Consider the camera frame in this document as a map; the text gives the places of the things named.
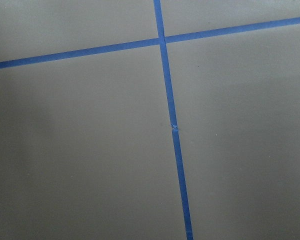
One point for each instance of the blue tape line lengthwise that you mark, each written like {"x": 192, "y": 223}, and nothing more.
{"x": 173, "y": 119}

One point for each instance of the blue tape line crosswise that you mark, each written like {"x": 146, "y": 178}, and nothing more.
{"x": 149, "y": 42}

